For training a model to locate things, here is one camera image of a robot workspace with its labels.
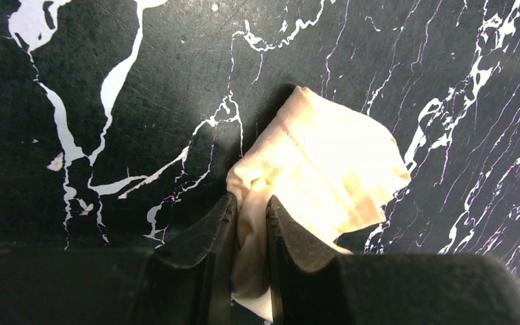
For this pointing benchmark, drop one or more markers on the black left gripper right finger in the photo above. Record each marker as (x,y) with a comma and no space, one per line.
(311,283)

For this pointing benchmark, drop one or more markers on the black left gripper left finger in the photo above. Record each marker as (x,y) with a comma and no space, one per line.
(186,281)

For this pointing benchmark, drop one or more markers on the beige boxer underwear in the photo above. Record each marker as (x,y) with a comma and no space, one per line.
(332,168)

